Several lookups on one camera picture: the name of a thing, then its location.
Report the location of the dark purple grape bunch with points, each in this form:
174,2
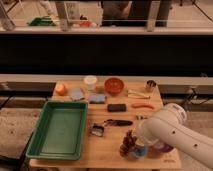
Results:
128,144

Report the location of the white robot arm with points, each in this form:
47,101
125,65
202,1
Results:
167,125

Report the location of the red bowl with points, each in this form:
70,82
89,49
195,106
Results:
114,86

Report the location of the purple bowl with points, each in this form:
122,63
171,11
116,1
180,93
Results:
161,147

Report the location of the white plastic cup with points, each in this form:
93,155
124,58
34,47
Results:
90,82

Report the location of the blue sponge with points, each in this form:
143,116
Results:
97,99

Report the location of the wooden table board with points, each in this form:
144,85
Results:
103,153

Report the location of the black rectangular block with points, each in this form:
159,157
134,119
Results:
116,107

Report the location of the light blue cloth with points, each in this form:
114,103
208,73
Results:
76,94

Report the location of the orange carrot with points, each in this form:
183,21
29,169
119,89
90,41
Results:
142,105

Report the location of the metal cup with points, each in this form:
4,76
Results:
150,86

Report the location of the small metal binder clip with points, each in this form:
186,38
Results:
97,130

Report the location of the orange fruit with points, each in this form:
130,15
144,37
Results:
60,89

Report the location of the red object in background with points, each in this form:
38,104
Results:
85,23

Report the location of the green plastic tray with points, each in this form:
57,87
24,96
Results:
59,132

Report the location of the person in background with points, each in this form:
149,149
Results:
133,13

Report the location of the small blue cup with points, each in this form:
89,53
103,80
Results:
139,151

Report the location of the green tray in background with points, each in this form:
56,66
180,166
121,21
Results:
43,21

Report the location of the black handled peeler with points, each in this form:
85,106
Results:
120,123

